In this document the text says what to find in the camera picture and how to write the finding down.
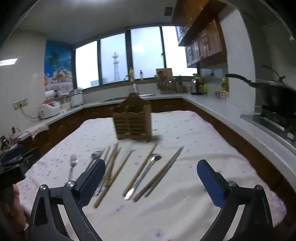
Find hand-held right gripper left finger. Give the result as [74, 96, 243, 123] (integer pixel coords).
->
[28, 159, 106, 241]

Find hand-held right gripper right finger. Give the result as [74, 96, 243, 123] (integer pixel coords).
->
[196, 159, 274, 241]

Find short metal spoon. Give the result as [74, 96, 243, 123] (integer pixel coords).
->
[85, 150, 104, 172]

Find metal fork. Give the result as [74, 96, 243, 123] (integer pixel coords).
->
[68, 154, 79, 183]

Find wooden chopstick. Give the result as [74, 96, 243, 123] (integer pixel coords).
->
[93, 149, 136, 209]
[133, 146, 185, 202]
[122, 143, 158, 197]
[104, 142, 120, 188]
[105, 146, 122, 193]

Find long metal spoon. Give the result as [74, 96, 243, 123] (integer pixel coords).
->
[123, 153, 162, 201]

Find wooden utensil holder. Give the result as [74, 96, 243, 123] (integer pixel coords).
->
[112, 92, 153, 142]

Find person's left hand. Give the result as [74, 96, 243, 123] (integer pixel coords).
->
[13, 184, 27, 232]

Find white lace cloth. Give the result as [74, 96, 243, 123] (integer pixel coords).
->
[23, 120, 49, 139]

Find white dotted tablecloth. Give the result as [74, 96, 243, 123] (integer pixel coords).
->
[16, 111, 287, 241]

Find white rice cooker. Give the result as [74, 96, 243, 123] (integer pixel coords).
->
[38, 100, 62, 120]

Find white kitchen countertop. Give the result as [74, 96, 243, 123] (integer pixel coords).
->
[17, 93, 296, 176]

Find small lidded container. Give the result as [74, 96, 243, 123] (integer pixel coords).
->
[60, 97, 71, 110]

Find white paper roll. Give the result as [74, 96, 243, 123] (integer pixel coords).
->
[45, 90, 57, 102]

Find white lidded cooker pot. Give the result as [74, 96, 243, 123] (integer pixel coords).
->
[70, 88, 84, 107]

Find steel kitchen sink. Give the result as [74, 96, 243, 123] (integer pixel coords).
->
[100, 93, 155, 103]

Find gas stove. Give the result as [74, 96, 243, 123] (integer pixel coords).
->
[240, 104, 296, 147]

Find steel electric kettle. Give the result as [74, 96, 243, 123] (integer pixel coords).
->
[190, 77, 205, 95]

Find metal sink faucet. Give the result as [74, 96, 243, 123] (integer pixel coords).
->
[123, 75, 139, 94]

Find knife and utensil rack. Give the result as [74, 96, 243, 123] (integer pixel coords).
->
[159, 75, 185, 94]

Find black wok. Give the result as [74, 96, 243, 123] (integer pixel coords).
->
[225, 65, 296, 116]

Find wooden cutting board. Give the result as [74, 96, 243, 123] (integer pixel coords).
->
[156, 68, 173, 90]

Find large kitchen window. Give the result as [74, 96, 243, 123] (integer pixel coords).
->
[75, 26, 198, 90]

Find wooden upper cabinets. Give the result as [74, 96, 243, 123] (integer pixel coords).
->
[171, 0, 228, 68]

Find wall power outlet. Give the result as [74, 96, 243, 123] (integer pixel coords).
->
[13, 99, 28, 110]

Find blue wall poster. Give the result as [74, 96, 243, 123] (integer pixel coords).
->
[44, 40, 74, 92]

